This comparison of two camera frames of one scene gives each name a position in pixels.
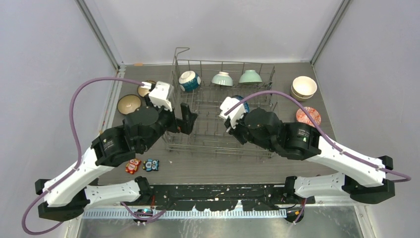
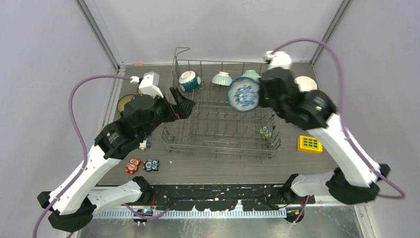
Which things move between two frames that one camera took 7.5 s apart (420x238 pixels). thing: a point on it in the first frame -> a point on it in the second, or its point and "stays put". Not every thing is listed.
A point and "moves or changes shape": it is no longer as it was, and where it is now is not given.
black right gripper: (234, 132) -> (262, 102)
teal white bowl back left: (189, 80) stays put
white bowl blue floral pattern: (246, 106) moves or changes shape
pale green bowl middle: (223, 78) stays put
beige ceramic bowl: (304, 86) stays put
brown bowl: (128, 103) stays put
